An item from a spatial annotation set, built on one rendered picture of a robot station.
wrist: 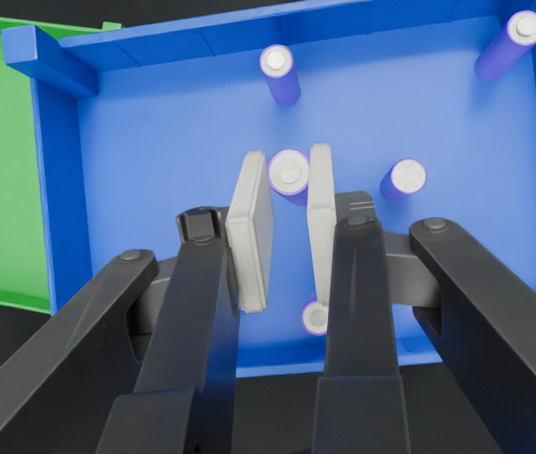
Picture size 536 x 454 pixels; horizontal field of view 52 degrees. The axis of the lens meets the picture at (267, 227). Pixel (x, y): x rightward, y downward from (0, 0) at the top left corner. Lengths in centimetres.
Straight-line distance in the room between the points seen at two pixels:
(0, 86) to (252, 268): 59
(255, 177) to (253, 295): 4
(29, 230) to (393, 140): 45
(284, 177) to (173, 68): 19
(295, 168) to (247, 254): 6
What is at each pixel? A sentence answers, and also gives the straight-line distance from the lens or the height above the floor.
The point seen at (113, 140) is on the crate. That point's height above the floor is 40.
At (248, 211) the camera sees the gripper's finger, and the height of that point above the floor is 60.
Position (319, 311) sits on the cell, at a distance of 28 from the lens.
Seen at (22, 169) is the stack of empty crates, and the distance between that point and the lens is 69.
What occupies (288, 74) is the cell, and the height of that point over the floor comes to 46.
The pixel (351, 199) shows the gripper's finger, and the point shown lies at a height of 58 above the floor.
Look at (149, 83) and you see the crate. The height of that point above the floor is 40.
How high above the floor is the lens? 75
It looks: 83 degrees down
